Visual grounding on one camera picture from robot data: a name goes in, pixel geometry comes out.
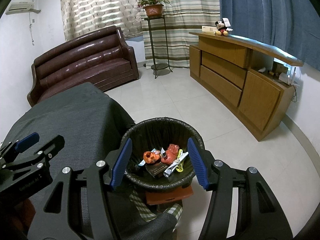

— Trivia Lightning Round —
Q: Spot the yellow snack wrapper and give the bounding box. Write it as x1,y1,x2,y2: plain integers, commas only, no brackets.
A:
175,149,184,172

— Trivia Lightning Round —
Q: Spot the orange wrapper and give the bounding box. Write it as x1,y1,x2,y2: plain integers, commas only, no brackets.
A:
143,151,161,165

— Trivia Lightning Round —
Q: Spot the red plastic bag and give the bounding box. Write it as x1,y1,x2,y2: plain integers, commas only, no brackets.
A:
161,144,180,165

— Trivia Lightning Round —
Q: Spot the white tube green print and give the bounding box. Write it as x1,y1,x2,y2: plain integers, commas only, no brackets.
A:
163,152,189,178

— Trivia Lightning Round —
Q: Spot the green gold tube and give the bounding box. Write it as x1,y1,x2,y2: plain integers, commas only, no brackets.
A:
145,162,169,178

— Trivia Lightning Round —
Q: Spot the white knotted paper wrapper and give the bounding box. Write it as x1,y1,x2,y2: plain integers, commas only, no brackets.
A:
160,148,167,158

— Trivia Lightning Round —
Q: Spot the black wicker trash bin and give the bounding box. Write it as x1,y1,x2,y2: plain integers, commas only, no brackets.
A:
122,117,204,192

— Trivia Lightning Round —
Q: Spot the orange plastic stool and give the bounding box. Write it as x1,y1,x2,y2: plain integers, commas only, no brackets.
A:
145,185,194,205

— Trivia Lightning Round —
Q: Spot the green checkered cloth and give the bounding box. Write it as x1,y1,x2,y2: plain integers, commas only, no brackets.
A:
129,191,183,224

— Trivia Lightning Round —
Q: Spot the dark grey table cloth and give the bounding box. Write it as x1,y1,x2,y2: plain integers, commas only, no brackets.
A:
0,81,137,240

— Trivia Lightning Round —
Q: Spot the brown wooden cabinet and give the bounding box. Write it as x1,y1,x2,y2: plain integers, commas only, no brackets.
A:
189,33,303,141

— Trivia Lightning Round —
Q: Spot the black metal plant stand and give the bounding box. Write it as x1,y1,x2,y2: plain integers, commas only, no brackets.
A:
144,15,172,79

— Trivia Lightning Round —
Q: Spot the dark brown leather sofa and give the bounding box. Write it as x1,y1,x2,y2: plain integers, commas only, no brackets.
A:
27,25,139,106

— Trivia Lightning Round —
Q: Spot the white router device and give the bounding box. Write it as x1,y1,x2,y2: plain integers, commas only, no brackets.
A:
278,67,296,86

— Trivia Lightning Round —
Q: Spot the small beige box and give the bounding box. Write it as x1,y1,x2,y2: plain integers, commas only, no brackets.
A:
201,25,217,33

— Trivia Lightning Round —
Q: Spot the Mickey Mouse plush toy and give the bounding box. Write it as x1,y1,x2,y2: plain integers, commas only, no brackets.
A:
215,21,228,36

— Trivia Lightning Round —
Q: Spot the white air conditioner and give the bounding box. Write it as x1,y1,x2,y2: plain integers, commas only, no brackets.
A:
5,0,41,15

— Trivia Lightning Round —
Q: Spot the white paper tag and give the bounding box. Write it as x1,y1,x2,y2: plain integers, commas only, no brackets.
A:
222,18,231,28

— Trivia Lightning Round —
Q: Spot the beige patterned curtain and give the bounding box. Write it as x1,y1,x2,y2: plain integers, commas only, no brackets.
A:
60,0,142,41

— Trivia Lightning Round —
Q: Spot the potted plant terracotta pot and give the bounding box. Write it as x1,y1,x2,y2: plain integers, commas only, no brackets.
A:
138,0,171,17

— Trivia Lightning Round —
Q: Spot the green striped curtain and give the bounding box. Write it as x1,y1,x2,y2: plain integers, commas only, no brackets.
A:
142,0,221,68

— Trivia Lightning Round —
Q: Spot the blue curtain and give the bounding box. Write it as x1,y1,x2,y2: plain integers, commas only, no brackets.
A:
220,0,319,69

